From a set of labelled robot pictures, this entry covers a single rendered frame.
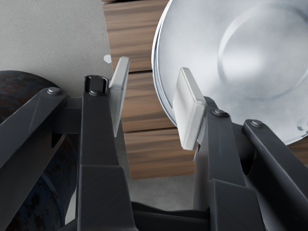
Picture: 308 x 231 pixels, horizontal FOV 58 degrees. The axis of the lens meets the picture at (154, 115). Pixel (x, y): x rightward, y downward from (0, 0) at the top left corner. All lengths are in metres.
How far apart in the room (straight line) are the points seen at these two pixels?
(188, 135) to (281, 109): 0.30
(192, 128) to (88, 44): 0.63
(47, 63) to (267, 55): 0.58
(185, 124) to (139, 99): 0.26
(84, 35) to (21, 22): 0.16
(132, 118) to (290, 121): 0.23
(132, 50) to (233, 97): 0.16
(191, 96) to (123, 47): 0.25
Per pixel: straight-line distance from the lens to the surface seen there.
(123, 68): 0.18
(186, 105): 0.16
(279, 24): 0.39
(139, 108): 0.42
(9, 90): 0.70
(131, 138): 0.44
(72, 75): 0.79
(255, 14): 0.38
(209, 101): 0.18
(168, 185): 0.96
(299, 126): 0.48
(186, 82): 0.18
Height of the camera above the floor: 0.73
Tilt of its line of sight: 64 degrees down
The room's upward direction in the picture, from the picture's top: 177 degrees clockwise
